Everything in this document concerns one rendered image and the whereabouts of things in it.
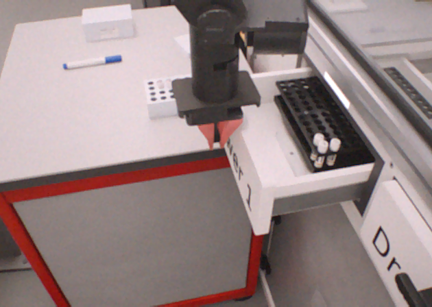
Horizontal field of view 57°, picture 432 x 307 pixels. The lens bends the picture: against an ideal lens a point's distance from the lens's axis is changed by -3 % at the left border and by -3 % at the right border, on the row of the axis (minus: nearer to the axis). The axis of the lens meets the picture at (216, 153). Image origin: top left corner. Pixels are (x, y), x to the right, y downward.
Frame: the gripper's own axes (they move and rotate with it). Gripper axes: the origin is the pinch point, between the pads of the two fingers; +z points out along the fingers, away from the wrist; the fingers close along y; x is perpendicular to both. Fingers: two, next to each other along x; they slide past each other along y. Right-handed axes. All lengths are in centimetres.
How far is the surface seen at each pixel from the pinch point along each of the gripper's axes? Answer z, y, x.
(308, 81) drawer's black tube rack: -0.2, 18.0, 10.5
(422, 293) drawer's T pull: -1.7, 14.9, -27.6
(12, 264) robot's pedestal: 88, -64, 45
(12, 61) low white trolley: 14, -39, 54
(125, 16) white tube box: 9, -10, 60
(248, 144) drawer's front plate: -3.2, 3.3, -4.7
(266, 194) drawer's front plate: -1.2, 3.7, -11.5
